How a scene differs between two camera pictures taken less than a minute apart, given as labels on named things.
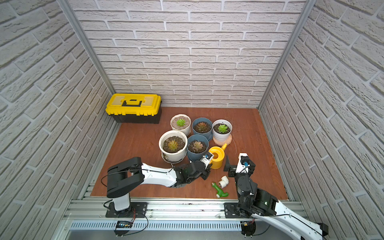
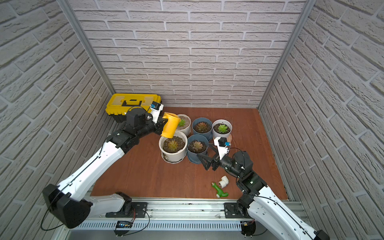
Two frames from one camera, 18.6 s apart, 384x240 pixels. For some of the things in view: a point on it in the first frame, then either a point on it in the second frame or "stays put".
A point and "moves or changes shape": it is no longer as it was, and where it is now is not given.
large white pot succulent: [173, 144] stays put
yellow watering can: [219, 154] moves or changes shape
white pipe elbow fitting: [224, 182] stays put
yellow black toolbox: [134, 108] stays put
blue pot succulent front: [197, 146] stays put
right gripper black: [228, 167] -> [209, 161]
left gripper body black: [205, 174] -> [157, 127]
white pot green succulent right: [221, 130] stays put
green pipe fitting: [220, 193] stays put
